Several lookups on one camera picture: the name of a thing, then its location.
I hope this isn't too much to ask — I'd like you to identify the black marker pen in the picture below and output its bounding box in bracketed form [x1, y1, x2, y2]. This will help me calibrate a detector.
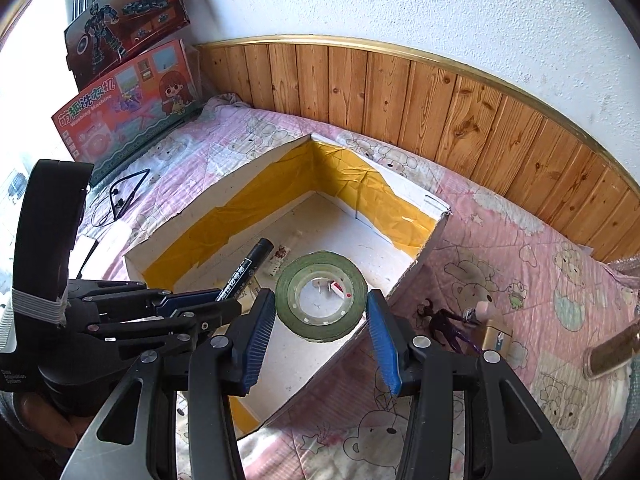
[216, 237, 273, 302]

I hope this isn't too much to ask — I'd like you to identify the gold tea tin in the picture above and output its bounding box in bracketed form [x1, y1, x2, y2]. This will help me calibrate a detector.
[474, 318, 512, 358]

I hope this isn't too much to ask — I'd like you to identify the green tape roll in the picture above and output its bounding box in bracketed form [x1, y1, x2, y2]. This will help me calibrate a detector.
[274, 252, 368, 342]

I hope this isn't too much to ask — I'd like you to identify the purple twisted cord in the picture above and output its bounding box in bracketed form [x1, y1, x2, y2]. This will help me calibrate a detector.
[415, 299, 482, 356]

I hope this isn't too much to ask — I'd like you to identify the red staples box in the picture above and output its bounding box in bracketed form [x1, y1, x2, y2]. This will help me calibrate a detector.
[329, 281, 350, 300]

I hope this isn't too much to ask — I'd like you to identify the pink mini stapler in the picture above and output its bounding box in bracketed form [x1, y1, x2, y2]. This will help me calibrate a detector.
[463, 300, 495, 325]

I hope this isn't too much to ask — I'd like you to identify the person left hand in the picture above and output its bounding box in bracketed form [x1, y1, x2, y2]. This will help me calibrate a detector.
[15, 393, 93, 448]

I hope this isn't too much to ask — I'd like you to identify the pink cartoon quilt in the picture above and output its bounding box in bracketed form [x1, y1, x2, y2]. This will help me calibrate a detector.
[82, 99, 639, 479]

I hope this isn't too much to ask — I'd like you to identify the glass tea bottle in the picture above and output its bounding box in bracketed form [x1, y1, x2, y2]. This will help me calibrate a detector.
[582, 320, 639, 380]

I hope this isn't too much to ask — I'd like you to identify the white cardboard box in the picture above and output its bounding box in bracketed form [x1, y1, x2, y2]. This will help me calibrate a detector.
[124, 132, 452, 436]

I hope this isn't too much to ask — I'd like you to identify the pink toy washing box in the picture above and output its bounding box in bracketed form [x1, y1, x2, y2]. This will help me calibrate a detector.
[52, 39, 201, 179]

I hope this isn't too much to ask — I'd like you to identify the dark robot toy box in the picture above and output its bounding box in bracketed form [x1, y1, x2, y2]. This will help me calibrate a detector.
[64, 0, 190, 90]

